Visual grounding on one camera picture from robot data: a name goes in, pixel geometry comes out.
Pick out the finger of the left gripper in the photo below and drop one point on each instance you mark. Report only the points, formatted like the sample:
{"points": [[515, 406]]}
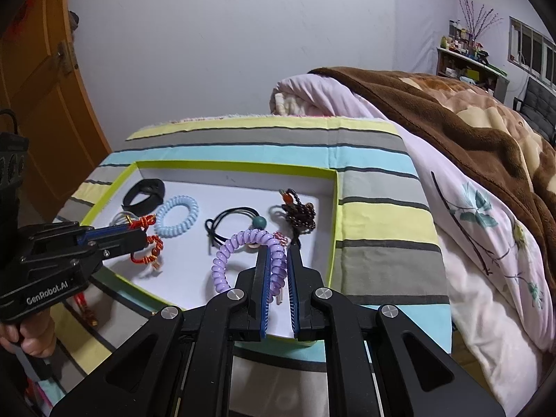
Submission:
{"points": [[115, 241]]}

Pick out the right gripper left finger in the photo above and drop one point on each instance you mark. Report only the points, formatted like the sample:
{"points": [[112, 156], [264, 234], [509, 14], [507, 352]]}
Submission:
{"points": [[250, 319]]}

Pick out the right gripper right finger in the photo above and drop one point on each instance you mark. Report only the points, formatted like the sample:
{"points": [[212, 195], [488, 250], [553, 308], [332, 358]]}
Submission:
{"points": [[306, 292]]}

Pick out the black cord bracelet green bead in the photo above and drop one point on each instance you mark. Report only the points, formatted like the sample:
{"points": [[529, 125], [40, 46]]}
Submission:
{"points": [[220, 227]]}

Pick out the person's left hand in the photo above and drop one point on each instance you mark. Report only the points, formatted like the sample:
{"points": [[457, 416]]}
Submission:
{"points": [[36, 335]]}

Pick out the black fitness band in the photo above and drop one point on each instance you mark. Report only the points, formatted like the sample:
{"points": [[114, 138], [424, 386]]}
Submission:
{"points": [[144, 197]]}

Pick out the striped bed sheet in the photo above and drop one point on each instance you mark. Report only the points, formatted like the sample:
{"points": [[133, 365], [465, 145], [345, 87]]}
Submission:
{"points": [[386, 246]]}

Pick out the green shallow box tray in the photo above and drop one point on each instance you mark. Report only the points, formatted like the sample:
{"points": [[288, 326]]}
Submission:
{"points": [[184, 278]]}

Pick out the orange wooden door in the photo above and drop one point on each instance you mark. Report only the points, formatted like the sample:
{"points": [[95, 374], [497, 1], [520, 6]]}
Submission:
{"points": [[42, 84]]}

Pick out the pink floral quilt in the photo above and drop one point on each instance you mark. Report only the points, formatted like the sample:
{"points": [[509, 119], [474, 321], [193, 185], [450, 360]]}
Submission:
{"points": [[497, 283]]}

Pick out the brown plush blanket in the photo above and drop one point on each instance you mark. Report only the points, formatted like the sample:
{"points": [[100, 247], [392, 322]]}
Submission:
{"points": [[489, 142]]}

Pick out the cluttered shelf unit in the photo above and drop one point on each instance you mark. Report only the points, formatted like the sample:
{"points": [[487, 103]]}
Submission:
{"points": [[459, 57]]}

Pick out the black chair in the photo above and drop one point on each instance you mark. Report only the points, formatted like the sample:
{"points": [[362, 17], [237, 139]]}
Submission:
{"points": [[537, 106]]}

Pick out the purple flower branches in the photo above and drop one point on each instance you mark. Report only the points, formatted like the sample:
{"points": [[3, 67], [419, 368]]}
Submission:
{"points": [[478, 19]]}

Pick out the barred window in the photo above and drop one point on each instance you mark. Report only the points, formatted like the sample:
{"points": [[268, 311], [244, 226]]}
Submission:
{"points": [[532, 52]]}

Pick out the silver wire bangle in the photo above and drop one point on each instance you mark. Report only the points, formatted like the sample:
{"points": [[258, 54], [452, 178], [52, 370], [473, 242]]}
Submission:
{"points": [[123, 217]]}

